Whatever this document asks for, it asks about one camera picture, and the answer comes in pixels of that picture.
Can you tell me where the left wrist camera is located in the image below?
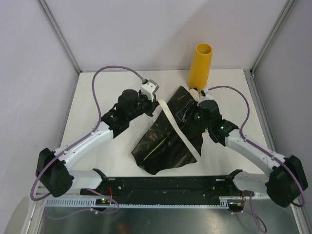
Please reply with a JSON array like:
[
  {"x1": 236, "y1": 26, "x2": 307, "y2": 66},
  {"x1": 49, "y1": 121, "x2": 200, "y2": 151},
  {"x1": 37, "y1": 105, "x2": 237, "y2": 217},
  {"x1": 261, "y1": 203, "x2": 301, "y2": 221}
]
[{"x1": 140, "y1": 79, "x2": 159, "y2": 102}]

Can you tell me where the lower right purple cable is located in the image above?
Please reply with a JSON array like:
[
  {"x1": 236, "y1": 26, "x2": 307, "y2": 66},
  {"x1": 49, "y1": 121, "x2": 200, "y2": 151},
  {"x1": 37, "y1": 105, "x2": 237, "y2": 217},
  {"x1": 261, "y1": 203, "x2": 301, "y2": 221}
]
[{"x1": 240, "y1": 191, "x2": 268, "y2": 232}]

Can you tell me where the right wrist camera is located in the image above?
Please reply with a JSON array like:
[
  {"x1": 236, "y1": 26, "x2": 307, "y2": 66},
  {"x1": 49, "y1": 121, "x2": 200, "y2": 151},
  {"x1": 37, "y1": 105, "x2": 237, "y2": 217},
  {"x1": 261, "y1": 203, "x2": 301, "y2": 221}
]
[{"x1": 199, "y1": 89, "x2": 214, "y2": 102}]

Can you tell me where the yellow cylindrical vase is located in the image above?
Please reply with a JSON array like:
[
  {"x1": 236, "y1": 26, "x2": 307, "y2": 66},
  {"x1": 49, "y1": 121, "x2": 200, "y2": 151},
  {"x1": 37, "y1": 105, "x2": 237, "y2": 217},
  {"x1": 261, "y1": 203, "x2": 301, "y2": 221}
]
[{"x1": 188, "y1": 43, "x2": 213, "y2": 90}]

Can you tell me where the black wrapping paper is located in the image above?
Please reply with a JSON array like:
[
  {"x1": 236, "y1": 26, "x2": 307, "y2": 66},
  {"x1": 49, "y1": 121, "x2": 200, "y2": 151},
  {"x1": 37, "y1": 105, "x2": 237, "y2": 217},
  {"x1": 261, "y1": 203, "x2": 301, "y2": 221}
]
[{"x1": 131, "y1": 85, "x2": 204, "y2": 176}]

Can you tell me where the cream printed ribbon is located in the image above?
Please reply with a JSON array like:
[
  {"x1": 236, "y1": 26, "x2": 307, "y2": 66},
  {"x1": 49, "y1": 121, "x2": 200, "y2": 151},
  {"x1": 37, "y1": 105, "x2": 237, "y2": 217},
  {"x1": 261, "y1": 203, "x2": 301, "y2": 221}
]
[{"x1": 158, "y1": 99, "x2": 200, "y2": 162}]

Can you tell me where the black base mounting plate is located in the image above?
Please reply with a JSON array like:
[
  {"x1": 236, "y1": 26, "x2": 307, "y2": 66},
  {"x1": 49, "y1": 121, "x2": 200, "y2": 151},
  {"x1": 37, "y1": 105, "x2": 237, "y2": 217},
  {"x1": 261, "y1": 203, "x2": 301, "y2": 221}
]
[{"x1": 95, "y1": 175, "x2": 251, "y2": 203}]

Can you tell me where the grey slotted cable duct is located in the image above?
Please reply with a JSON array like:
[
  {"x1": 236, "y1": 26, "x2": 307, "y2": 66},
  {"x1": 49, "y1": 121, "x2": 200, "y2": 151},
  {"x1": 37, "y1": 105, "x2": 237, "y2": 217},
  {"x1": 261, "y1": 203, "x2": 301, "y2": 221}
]
[{"x1": 43, "y1": 196, "x2": 247, "y2": 210}]

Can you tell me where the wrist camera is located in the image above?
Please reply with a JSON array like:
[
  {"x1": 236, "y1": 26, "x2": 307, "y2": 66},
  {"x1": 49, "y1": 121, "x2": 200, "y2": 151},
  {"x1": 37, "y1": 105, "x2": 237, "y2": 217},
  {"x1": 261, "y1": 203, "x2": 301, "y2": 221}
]
[
  {"x1": 199, "y1": 89, "x2": 214, "y2": 102},
  {"x1": 140, "y1": 79, "x2": 159, "y2": 102}
]

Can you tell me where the right aluminium frame post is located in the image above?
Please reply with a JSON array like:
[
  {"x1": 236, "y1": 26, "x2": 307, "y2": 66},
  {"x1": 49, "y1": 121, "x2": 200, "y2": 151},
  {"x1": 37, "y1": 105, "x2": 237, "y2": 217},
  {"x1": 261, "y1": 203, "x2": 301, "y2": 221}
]
[{"x1": 250, "y1": 0, "x2": 297, "y2": 74}]

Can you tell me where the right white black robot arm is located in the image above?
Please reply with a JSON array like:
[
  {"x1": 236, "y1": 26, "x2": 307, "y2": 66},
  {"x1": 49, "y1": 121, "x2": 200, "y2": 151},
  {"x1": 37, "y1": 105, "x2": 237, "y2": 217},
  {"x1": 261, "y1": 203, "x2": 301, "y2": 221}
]
[{"x1": 176, "y1": 100, "x2": 308, "y2": 207}]

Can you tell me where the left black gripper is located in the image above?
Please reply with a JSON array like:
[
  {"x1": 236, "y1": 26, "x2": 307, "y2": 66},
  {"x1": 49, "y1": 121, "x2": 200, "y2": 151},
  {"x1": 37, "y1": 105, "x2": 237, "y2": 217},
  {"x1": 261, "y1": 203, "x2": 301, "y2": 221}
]
[{"x1": 127, "y1": 89, "x2": 159, "y2": 121}]

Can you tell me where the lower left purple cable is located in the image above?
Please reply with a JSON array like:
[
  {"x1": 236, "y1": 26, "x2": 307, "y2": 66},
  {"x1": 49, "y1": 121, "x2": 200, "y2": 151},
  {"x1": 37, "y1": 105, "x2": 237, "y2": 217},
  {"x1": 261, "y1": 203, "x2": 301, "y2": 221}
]
[{"x1": 46, "y1": 190, "x2": 120, "y2": 220}]

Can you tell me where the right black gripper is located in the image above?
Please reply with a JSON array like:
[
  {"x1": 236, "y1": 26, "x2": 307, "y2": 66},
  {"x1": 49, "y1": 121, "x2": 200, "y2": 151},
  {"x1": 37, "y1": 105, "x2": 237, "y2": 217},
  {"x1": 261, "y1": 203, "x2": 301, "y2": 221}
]
[{"x1": 175, "y1": 100, "x2": 210, "y2": 130}]

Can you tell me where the left aluminium frame post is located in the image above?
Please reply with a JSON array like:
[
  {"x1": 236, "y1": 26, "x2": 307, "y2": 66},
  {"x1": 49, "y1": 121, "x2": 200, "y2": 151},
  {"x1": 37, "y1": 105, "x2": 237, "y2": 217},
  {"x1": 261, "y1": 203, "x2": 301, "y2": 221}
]
[{"x1": 36, "y1": 0, "x2": 81, "y2": 75}]

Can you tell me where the aluminium frame post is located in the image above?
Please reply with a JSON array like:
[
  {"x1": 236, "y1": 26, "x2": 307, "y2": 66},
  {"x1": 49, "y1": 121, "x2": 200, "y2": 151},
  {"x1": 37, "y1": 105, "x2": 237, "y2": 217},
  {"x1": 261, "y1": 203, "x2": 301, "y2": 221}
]
[
  {"x1": 36, "y1": 0, "x2": 81, "y2": 75},
  {"x1": 250, "y1": 0, "x2": 297, "y2": 74}
]

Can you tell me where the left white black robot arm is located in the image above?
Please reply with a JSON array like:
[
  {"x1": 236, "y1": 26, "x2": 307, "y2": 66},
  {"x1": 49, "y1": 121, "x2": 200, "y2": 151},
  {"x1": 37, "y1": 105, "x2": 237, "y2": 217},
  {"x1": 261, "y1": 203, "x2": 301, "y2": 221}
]
[{"x1": 36, "y1": 84, "x2": 158, "y2": 197}]

